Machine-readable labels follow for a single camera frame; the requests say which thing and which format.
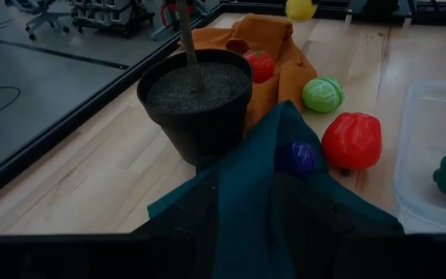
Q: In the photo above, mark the potted tree in black pot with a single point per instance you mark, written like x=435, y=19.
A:
x=207, y=131

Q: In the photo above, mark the office chair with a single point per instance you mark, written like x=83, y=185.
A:
x=45, y=17

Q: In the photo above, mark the clear plastic tupperware container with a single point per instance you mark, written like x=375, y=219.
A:
x=420, y=155

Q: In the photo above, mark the yellow toy lemon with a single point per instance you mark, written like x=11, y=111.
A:
x=300, y=9

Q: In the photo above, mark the red toy tomato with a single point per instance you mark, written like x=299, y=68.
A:
x=261, y=67

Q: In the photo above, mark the equipment rack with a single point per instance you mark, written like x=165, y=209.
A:
x=107, y=15

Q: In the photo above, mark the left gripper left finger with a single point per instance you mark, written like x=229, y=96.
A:
x=192, y=217

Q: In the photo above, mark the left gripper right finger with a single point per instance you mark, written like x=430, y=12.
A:
x=312, y=217

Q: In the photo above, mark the dark green cloth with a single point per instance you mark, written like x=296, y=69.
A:
x=246, y=193

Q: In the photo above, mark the purple toy eggplant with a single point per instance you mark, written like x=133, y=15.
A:
x=300, y=159

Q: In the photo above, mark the orange cloth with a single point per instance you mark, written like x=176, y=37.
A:
x=269, y=35

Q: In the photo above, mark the light green toy cabbage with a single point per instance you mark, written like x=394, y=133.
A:
x=321, y=95

